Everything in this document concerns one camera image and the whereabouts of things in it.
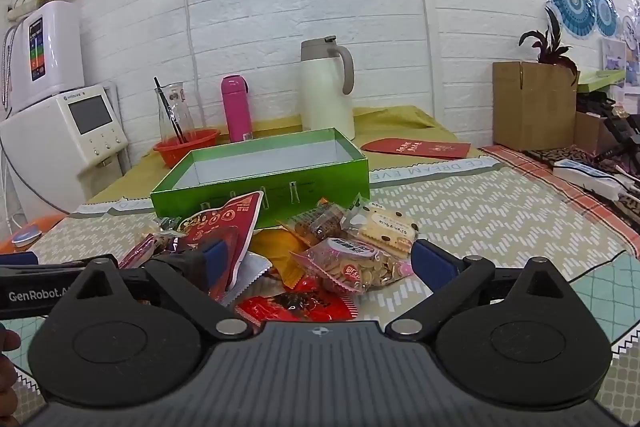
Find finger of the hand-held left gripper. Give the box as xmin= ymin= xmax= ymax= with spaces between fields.
xmin=0 ymin=251 xmax=40 ymax=266

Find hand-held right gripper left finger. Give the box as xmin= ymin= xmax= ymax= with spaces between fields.
xmin=75 ymin=237 xmax=254 ymax=339

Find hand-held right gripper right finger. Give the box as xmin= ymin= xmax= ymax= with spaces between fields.
xmin=390 ymin=238 xmax=582 ymax=339

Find silver zigzag-edged packet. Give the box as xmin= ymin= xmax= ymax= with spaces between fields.
xmin=222 ymin=253 xmax=273 ymax=306

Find large red snack packet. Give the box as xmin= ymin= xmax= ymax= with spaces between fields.
xmin=177 ymin=191 xmax=265 ymax=305

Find orange snack packet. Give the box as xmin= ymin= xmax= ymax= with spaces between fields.
xmin=248 ymin=229 xmax=308 ymax=290

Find dotted biscuit packet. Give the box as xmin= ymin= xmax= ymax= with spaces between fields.
xmin=345 ymin=201 xmax=420 ymax=253

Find green cardboard box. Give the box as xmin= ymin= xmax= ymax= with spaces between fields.
xmin=150 ymin=128 xmax=371 ymax=233

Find small pink-red snack packet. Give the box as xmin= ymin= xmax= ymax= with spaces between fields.
xmin=119 ymin=232 xmax=158 ymax=270

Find pink seed snack packet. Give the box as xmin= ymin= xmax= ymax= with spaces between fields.
xmin=290 ymin=237 xmax=416 ymax=294

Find red dark-print snack packet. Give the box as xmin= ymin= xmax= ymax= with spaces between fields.
xmin=234 ymin=279 xmax=360 ymax=327

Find orange-edged brown cake packet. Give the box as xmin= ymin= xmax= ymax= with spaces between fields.
xmin=282 ymin=202 xmax=351 ymax=248

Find person's left hand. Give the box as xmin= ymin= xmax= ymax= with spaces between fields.
xmin=0 ymin=326 xmax=22 ymax=414

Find round lidded tub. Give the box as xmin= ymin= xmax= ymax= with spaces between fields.
xmin=11 ymin=227 xmax=42 ymax=249

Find orange basin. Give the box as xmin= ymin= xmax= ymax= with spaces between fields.
xmin=0 ymin=214 xmax=66 ymax=255

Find herringbone table mat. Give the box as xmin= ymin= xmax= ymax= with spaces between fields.
xmin=0 ymin=157 xmax=640 ymax=408

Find red envelope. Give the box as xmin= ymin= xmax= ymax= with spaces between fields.
xmin=361 ymin=138 xmax=472 ymax=160

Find red plastic basket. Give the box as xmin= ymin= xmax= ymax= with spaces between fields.
xmin=152 ymin=128 xmax=221 ymax=168

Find white water dispenser with screen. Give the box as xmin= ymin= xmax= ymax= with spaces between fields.
xmin=0 ymin=82 xmax=128 ymax=223

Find orange plaid cloth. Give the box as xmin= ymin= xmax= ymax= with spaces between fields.
xmin=480 ymin=144 xmax=640 ymax=258

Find olive tablecloth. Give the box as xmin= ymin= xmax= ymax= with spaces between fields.
xmin=82 ymin=106 xmax=483 ymax=208

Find glass carafe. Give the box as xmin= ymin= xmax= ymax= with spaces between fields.
xmin=157 ymin=82 xmax=196 ymax=142

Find pink bottle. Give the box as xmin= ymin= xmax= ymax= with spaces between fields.
xmin=221 ymin=75 xmax=253 ymax=142

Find black chopsticks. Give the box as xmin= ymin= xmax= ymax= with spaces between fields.
xmin=153 ymin=77 xmax=188 ymax=144

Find white power strip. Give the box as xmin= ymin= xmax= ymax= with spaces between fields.
xmin=552 ymin=158 xmax=631 ymax=200

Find large cardboard box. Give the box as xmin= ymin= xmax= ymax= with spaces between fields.
xmin=492 ymin=60 xmax=581 ymax=152

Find white thermos jug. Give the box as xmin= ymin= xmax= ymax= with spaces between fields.
xmin=300 ymin=36 xmax=357 ymax=141

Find white water purifier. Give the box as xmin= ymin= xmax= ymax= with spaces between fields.
xmin=10 ymin=1 xmax=85 ymax=112

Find small cardboard box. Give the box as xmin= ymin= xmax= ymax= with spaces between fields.
xmin=574 ymin=109 xmax=618 ymax=156

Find dark red plant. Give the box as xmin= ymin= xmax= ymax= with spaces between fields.
xmin=519 ymin=7 xmax=581 ymax=72

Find green shelf board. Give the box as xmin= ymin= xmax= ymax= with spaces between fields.
xmin=577 ymin=69 xmax=627 ymax=95

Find medium blue paper fan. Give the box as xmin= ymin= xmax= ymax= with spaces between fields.
xmin=590 ymin=0 xmax=621 ymax=38

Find metal hose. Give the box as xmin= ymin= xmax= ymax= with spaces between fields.
xmin=0 ymin=24 xmax=18 ymax=118

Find thin white wall cable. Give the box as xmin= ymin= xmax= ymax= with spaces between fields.
xmin=181 ymin=0 xmax=207 ymax=120

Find white wall pipe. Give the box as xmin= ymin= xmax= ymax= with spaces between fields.
xmin=404 ymin=0 xmax=447 ymax=118

